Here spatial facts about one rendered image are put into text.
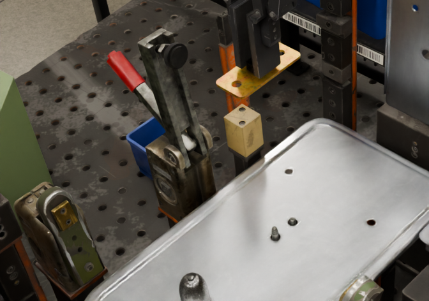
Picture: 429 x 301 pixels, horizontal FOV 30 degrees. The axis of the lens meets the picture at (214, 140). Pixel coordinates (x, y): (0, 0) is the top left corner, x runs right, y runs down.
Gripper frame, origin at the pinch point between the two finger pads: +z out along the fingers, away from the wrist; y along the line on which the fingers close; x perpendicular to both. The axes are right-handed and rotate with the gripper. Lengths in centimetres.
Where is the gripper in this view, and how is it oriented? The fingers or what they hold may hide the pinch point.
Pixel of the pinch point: (255, 35)
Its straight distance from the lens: 74.7
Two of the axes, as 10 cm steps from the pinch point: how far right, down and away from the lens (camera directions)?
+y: 6.9, 4.4, -5.8
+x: 7.2, -5.4, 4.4
